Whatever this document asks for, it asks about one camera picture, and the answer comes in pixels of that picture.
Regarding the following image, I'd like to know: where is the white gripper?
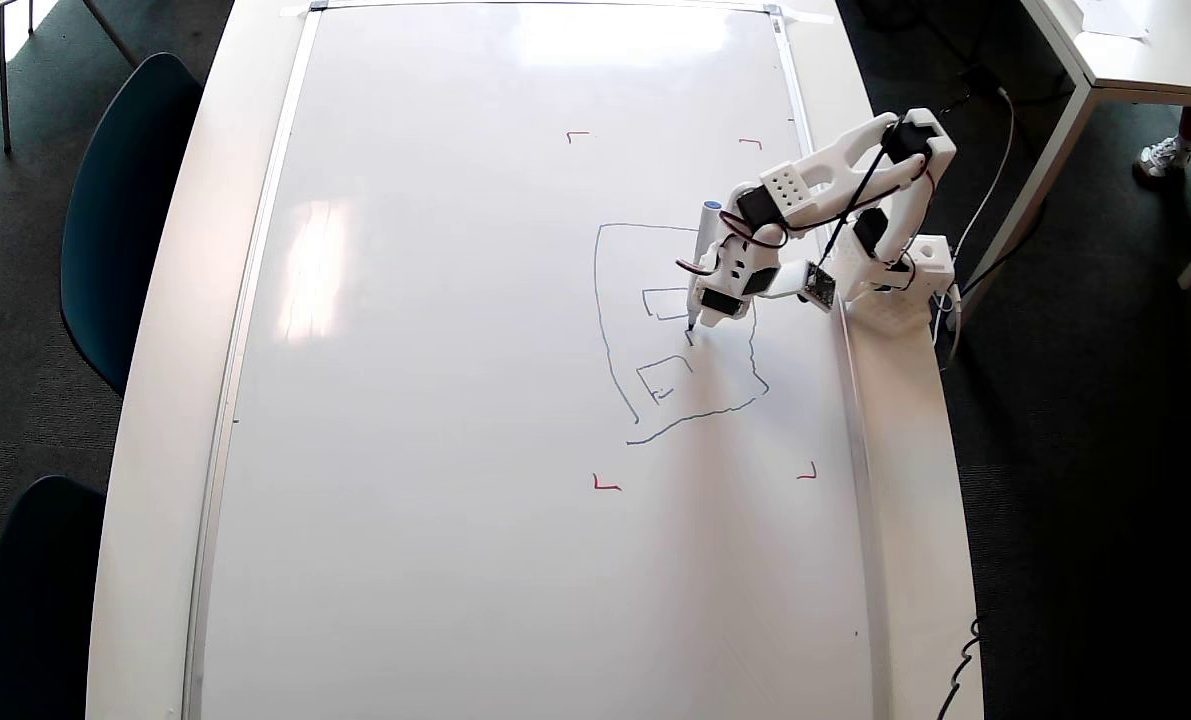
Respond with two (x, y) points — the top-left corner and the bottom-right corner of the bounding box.
(687, 234), (785, 330)

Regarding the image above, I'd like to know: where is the white whiteboard marker pen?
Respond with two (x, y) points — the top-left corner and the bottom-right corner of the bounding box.
(685, 201), (724, 333)

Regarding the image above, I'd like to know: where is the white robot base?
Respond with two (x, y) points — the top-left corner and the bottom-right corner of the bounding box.
(835, 232), (956, 333)

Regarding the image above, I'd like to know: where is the white striped sneaker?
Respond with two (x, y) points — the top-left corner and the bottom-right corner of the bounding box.
(1134, 136), (1191, 186)

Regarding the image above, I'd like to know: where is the white paper sheet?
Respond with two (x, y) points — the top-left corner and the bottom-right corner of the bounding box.
(1079, 0), (1152, 40)

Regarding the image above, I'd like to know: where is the white side table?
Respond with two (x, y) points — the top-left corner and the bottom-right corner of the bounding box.
(955, 0), (1191, 321)

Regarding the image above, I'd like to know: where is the dark teal chair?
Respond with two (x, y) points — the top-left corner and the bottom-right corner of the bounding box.
(0, 474), (108, 720)
(59, 52), (205, 397)

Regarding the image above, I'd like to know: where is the grey metal furniture leg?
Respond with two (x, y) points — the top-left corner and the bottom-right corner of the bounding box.
(82, 0), (142, 70)
(0, 0), (37, 157)

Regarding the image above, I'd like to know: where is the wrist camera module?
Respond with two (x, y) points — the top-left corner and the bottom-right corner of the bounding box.
(763, 262), (838, 311)

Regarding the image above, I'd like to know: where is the black camera cable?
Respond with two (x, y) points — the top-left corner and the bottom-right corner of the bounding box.
(817, 118), (906, 269)

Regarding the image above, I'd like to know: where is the white power cable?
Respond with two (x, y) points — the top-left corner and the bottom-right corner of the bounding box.
(930, 88), (1018, 373)

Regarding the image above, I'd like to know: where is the large whiteboard with metal frame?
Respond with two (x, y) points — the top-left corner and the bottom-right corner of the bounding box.
(180, 0), (896, 720)

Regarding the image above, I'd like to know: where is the black plug with cable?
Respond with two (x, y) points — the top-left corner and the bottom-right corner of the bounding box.
(905, 62), (1008, 131)

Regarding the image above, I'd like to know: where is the black coiled cable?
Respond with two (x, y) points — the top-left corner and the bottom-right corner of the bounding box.
(935, 616), (986, 720)

